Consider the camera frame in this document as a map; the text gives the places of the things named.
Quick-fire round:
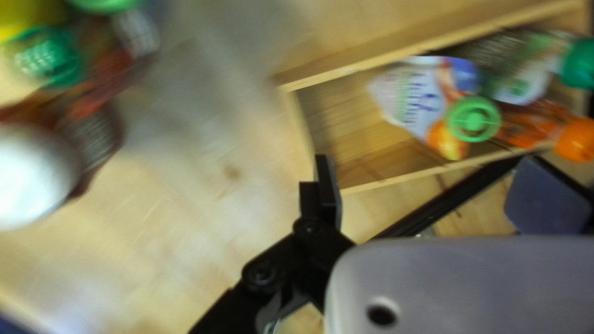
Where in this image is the black frame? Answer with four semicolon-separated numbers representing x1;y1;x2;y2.
371;155;527;239

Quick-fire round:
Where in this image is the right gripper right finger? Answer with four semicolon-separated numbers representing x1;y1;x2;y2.
505;155;594;235

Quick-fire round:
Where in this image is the yellow mustard bottle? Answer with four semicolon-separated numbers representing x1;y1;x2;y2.
0;0;70;45

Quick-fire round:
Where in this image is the rectangular wooden box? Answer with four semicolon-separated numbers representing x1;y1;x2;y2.
271;0;594;195

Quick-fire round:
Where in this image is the red pouch green cap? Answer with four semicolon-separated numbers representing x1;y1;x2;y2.
5;25;140;121

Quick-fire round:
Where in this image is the orange cap baby food pouch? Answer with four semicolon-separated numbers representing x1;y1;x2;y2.
494;100;594;163

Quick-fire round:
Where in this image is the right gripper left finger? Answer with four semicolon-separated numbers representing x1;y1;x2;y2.
188;154;355;334

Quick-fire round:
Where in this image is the brown sauce bottle white cap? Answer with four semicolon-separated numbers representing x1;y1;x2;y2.
0;90;128;233

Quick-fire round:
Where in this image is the white blue pouch green cap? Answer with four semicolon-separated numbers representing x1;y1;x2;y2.
367;56;504;161

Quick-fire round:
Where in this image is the green cap baby food pouch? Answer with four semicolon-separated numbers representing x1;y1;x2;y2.
457;30;594;105
65;0;161;58

